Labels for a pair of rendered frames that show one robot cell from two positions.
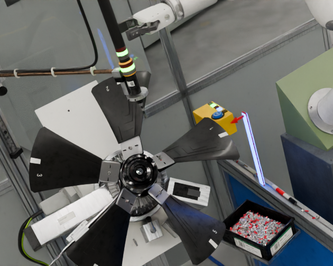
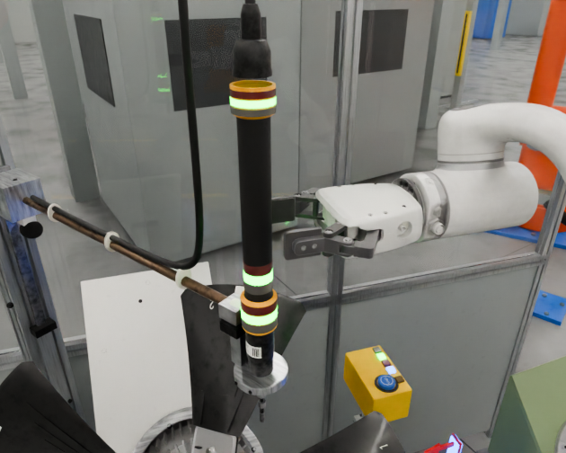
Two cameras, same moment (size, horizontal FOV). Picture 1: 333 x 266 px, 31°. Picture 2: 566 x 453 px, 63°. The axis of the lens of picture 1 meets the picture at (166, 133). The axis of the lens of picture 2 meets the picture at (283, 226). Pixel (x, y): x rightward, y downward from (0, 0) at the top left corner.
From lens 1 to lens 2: 1.29 m
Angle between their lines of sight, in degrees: 3
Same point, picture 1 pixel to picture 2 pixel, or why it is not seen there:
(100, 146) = (169, 386)
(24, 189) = not seen: hidden behind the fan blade
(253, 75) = (432, 302)
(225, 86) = (392, 306)
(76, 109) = (155, 303)
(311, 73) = not seen: outside the picture
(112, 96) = (216, 324)
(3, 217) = not seen: hidden behind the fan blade
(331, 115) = not seen: outside the picture
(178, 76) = (337, 275)
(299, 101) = (543, 425)
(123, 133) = (208, 413)
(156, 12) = (382, 208)
